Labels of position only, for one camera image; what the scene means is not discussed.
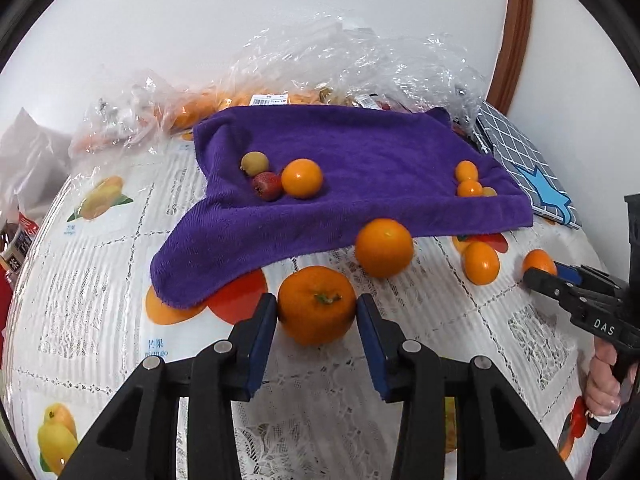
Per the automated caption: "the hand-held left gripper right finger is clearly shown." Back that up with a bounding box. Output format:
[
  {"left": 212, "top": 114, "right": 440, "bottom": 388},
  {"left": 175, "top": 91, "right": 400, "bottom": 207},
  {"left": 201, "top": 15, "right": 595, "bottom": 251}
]
[{"left": 355, "top": 293, "right": 573, "bottom": 480}]

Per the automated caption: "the purple towel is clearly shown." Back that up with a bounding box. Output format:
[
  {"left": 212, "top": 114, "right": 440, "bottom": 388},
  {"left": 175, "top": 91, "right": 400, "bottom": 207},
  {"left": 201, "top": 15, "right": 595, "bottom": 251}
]
[{"left": 150, "top": 106, "right": 535, "bottom": 309}]

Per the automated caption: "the brown wooden door frame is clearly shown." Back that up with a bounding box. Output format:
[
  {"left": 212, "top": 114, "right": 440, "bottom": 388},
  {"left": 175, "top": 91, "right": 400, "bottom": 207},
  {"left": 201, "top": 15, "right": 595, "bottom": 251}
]
[{"left": 487, "top": 0, "right": 535, "bottom": 116}]

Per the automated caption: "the white plastic bag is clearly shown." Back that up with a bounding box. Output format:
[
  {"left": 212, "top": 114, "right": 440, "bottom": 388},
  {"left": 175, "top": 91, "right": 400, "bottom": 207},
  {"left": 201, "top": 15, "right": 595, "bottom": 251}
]
[{"left": 0, "top": 107, "right": 73, "bottom": 221}]

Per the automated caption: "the round orange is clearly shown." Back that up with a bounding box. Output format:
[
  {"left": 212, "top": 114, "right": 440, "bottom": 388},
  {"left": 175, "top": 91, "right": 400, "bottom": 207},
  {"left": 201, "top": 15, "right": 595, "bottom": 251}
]
[
  {"left": 355, "top": 218, "right": 415, "bottom": 279},
  {"left": 281, "top": 158, "right": 324, "bottom": 199}
]

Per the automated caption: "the grey checked cushion blue star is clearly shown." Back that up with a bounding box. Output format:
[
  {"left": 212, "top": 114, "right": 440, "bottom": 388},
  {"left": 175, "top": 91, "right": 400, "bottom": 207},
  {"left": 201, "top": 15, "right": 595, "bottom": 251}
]
[{"left": 472, "top": 100, "right": 583, "bottom": 231}]

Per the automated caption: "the red paper bag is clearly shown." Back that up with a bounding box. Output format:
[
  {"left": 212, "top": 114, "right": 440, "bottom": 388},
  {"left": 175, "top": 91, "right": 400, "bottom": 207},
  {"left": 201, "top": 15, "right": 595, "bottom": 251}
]
[{"left": 0, "top": 272, "right": 12, "bottom": 356}]

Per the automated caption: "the clear plastic bag of oranges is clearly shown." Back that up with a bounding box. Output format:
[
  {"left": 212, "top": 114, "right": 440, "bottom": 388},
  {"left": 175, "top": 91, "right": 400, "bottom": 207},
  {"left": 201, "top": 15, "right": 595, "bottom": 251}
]
[{"left": 70, "top": 65, "right": 236, "bottom": 158}]

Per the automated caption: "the small red fruit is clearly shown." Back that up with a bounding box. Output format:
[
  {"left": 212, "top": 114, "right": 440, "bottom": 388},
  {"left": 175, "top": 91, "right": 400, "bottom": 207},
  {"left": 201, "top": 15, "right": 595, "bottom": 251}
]
[{"left": 251, "top": 171, "right": 283, "bottom": 202}]

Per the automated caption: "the tan longan fruit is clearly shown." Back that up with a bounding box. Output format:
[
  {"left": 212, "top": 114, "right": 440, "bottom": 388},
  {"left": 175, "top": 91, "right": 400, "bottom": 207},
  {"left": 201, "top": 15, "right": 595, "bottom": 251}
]
[{"left": 241, "top": 151, "right": 270, "bottom": 177}]

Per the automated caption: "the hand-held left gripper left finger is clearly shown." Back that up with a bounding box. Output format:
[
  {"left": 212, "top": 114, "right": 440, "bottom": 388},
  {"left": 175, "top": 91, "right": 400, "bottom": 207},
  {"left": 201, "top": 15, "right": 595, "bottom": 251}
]
[{"left": 55, "top": 293, "right": 278, "bottom": 480}]

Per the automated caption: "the dark bottle with label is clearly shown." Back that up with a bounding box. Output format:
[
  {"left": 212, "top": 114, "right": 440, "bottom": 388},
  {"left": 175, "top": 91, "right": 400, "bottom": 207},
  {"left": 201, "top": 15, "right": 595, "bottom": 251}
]
[{"left": 0, "top": 220, "right": 41, "bottom": 273}]

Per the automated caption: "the oval orange kumquat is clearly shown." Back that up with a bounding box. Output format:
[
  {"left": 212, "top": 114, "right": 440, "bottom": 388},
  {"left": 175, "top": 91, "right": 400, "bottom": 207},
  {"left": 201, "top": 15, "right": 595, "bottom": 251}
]
[{"left": 460, "top": 241, "right": 501, "bottom": 287}]

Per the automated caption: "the crumpled clear plastic bag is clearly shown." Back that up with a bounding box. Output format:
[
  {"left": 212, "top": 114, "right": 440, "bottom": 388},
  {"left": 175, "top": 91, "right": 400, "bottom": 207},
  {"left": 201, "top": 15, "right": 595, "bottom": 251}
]
[{"left": 220, "top": 10, "right": 493, "bottom": 126}]

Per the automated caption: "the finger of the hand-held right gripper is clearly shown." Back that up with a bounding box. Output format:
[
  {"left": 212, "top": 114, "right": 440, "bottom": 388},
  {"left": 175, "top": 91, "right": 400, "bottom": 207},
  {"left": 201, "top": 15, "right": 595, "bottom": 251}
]
[
  {"left": 522, "top": 267, "right": 588, "bottom": 318},
  {"left": 552, "top": 261, "right": 623, "bottom": 292}
]

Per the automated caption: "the person's right forearm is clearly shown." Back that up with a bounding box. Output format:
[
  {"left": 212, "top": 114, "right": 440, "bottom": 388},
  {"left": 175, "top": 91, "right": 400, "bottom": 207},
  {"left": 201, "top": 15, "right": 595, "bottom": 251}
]
[{"left": 585, "top": 407, "right": 640, "bottom": 480}]

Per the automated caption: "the fruit print lace tablecloth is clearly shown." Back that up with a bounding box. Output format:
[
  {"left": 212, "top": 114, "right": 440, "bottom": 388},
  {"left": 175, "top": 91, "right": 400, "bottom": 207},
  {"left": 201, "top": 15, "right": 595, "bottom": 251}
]
[{"left": 0, "top": 125, "right": 616, "bottom": 480}]

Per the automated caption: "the person's right hand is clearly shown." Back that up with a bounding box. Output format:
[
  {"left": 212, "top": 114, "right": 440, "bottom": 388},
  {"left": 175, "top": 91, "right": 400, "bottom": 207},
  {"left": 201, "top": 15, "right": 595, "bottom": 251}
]
[{"left": 584, "top": 347, "right": 633, "bottom": 421}]

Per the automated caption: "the large orange with green stem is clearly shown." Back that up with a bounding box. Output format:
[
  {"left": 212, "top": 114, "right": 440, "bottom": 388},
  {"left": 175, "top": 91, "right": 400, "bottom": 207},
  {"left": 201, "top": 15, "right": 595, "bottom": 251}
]
[{"left": 277, "top": 266, "right": 357, "bottom": 347}]

